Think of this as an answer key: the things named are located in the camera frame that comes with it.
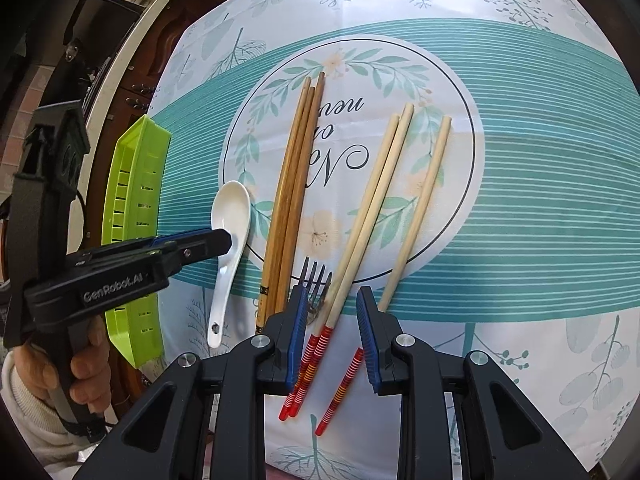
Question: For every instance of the white teal printed tablecloth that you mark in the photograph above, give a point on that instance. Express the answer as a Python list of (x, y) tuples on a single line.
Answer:
[(525, 210)]

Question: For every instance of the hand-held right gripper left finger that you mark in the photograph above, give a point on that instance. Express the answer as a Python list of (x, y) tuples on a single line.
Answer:
[(298, 330)]

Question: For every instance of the person's left hand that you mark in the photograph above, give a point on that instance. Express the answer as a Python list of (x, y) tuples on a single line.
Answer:
[(92, 375)]

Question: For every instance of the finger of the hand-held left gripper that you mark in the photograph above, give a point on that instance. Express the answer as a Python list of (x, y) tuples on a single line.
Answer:
[(180, 236), (205, 247)]

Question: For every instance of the metal fork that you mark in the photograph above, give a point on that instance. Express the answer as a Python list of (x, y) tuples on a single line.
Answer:
[(316, 302)]

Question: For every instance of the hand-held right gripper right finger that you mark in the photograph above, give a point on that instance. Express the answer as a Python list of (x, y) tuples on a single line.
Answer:
[(367, 330)]

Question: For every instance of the brown wooden chopstick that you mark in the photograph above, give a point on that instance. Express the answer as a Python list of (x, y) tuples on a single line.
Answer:
[(304, 185), (295, 185), (286, 185)]

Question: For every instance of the light red-striped chopstick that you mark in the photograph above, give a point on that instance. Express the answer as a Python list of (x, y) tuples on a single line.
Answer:
[(360, 212), (415, 210), (372, 207)]

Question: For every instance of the cream kitchen countertop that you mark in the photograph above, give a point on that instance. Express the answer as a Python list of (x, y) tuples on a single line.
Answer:
[(142, 17)]

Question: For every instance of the green plastic utensil tray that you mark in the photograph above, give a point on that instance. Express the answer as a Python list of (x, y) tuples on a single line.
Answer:
[(135, 170)]

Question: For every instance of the white ceramic spoon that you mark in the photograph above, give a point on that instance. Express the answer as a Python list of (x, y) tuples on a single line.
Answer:
[(230, 210)]

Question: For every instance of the person's left forearm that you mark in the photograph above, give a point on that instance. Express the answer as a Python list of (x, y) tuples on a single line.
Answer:
[(25, 410)]

